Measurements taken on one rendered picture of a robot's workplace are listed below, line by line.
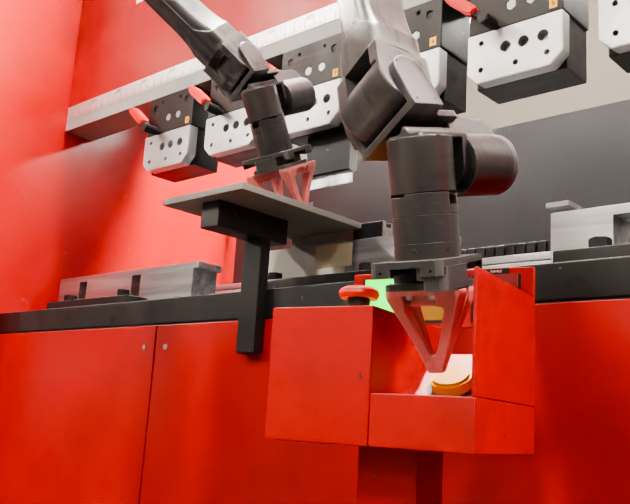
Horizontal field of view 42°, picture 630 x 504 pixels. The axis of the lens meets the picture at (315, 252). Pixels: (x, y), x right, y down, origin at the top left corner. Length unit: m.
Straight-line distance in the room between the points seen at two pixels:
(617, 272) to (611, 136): 0.82
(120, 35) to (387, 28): 1.32
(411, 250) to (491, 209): 1.13
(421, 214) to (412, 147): 0.06
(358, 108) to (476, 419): 0.29
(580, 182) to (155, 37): 0.96
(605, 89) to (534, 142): 1.77
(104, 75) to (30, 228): 0.40
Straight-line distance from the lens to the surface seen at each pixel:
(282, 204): 1.21
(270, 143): 1.29
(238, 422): 1.27
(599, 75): 3.60
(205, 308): 1.36
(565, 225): 1.12
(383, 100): 0.72
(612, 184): 1.71
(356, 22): 0.80
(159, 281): 1.68
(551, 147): 1.79
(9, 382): 1.87
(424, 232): 0.69
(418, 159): 0.69
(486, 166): 0.74
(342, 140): 1.42
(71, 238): 2.08
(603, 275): 0.95
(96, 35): 2.13
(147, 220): 2.22
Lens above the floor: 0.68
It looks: 12 degrees up
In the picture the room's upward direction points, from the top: 4 degrees clockwise
